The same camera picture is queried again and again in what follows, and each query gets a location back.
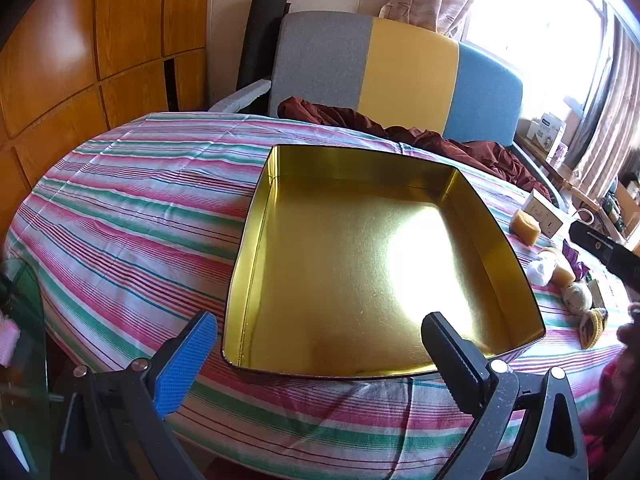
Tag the person's red clothing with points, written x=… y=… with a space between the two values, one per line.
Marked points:
x=615 y=400

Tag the round pastry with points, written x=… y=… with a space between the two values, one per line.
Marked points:
x=577 y=297

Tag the glass table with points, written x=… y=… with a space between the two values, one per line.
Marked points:
x=25 y=385

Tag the white plastic bag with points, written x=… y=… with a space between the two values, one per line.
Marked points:
x=539 y=271

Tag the pink cloth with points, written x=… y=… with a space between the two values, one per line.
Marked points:
x=7 y=342

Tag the black rolled mat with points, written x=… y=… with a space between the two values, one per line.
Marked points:
x=260 y=35

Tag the grey yellow blue armchair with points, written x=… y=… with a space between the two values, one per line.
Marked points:
x=320 y=60

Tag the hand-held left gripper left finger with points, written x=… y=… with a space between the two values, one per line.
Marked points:
x=185 y=360

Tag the dark red cloth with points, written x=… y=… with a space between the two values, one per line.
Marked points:
x=450 y=147

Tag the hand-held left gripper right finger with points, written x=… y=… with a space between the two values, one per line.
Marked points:
x=450 y=355

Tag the white printed carton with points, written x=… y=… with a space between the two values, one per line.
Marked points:
x=542 y=132

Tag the yellow pastry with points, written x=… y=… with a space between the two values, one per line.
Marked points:
x=562 y=274

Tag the wooden side table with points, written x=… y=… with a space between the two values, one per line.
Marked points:
x=570 y=175

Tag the orange sponge cube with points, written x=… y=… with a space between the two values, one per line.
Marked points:
x=525 y=225

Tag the small purple box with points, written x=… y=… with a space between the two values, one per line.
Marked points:
x=560 y=152

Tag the striped blanket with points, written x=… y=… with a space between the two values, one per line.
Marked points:
x=125 y=210

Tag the cream cardboard box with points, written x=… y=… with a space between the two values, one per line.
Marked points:
x=547 y=210

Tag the purple snack packet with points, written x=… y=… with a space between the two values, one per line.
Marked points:
x=571 y=255

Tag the wooden wardrobe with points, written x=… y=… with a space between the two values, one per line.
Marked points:
x=75 y=35

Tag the person's right hand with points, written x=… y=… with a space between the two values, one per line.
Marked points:
x=627 y=327

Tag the gold tin box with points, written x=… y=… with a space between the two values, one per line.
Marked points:
x=350 y=260

